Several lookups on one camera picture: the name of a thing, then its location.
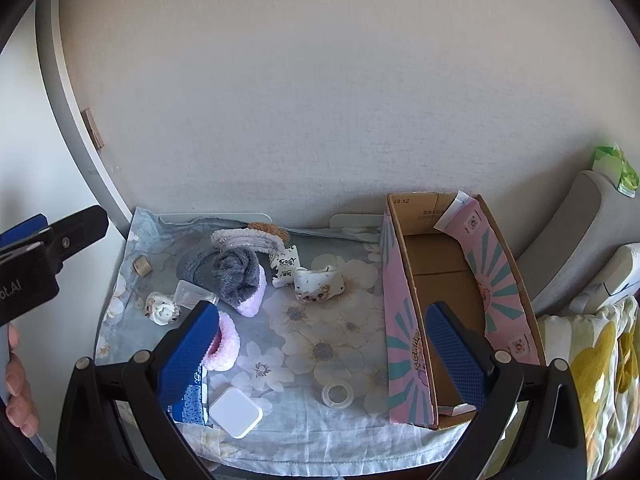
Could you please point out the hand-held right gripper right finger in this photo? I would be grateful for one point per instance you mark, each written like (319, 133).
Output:
(457, 355)

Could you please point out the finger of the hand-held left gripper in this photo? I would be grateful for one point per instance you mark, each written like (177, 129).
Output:
(25, 227)
(75, 235)

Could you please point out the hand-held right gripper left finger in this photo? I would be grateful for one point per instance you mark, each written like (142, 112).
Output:
(190, 355)

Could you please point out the pink fuzzy sock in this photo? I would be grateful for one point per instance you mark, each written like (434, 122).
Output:
(225, 342)

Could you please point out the blue patterned packet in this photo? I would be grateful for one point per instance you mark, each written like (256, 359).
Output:
(192, 402)

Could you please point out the white square box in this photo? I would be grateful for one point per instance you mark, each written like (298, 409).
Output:
(235, 412)

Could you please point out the beige round jar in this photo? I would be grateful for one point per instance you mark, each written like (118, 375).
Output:
(143, 266)

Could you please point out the pink striped cardboard box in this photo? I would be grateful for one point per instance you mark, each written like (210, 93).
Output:
(440, 270)

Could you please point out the grey fluffy sock pink cuff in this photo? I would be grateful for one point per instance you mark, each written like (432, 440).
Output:
(230, 272)

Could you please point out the white floral pouch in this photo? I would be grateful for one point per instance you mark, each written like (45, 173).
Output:
(317, 286)

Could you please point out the person's left hand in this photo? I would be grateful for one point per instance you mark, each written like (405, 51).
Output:
(19, 380)

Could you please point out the clear plastic bottle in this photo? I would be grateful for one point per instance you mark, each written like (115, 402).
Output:
(192, 296)

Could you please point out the brown latch plate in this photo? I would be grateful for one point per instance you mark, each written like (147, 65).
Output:
(93, 129)

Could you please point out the white black patterned sachet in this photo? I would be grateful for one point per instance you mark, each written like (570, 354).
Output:
(284, 266)

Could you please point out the white brown fluffy cloth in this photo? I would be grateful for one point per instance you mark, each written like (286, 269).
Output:
(250, 237)

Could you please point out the clear tape roll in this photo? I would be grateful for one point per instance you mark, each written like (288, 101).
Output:
(327, 394)

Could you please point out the yellow floral blanket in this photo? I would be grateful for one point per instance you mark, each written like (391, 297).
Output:
(600, 360)

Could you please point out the grey padded headboard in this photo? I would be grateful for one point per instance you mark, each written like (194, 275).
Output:
(570, 245)

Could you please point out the light grey cushion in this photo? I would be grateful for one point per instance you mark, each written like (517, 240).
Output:
(612, 270)

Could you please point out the green tissue pack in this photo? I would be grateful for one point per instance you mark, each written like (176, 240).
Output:
(615, 167)

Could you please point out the grey door frame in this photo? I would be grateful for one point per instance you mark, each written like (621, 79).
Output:
(60, 110)

